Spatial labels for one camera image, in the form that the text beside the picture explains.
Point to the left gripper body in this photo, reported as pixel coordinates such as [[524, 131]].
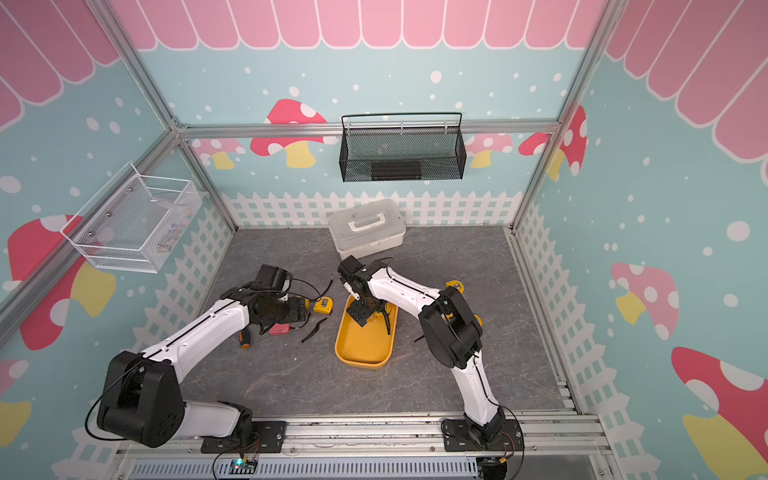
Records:
[[285, 311]]

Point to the white wire wall basket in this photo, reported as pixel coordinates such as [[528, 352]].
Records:
[[134, 221]]

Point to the grey slotted cable duct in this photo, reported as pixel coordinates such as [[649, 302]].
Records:
[[312, 468]]

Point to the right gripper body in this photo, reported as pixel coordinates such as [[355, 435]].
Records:
[[361, 310]]

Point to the white plastic lidded case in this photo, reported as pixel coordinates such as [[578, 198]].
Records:
[[367, 229]]

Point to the screwdriver with orange collar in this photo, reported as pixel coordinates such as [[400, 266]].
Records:
[[245, 339]]

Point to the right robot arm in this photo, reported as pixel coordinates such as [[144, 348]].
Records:
[[450, 328]]

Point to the black mesh wall basket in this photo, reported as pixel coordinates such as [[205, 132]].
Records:
[[402, 147]]

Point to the yellow plastic storage bin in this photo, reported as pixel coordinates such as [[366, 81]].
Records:
[[367, 347]]

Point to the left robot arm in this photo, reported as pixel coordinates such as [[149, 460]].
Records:
[[142, 399]]

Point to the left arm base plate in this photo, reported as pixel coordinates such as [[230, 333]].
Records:
[[259, 437]]

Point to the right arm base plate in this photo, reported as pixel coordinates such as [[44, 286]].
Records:
[[460, 435]]

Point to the pink object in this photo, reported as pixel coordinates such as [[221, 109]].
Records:
[[279, 329]]

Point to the green lit circuit board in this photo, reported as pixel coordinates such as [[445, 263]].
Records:
[[242, 466]]

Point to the aluminium mounting rail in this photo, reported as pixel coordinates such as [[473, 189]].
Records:
[[544, 432]]

